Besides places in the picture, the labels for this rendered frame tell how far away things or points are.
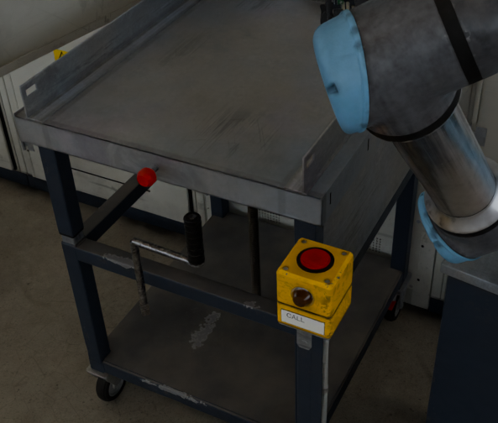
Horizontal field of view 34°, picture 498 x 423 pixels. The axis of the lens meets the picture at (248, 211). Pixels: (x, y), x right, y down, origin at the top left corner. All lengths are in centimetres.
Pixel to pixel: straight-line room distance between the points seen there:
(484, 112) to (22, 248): 146
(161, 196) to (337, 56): 172
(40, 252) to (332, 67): 189
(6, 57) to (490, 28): 118
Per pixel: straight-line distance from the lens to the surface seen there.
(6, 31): 174
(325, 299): 105
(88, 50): 165
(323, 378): 124
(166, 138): 143
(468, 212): 109
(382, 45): 78
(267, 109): 149
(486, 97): 185
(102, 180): 258
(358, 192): 153
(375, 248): 222
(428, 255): 218
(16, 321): 237
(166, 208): 248
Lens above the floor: 161
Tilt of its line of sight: 38 degrees down
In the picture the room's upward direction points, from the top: 3 degrees counter-clockwise
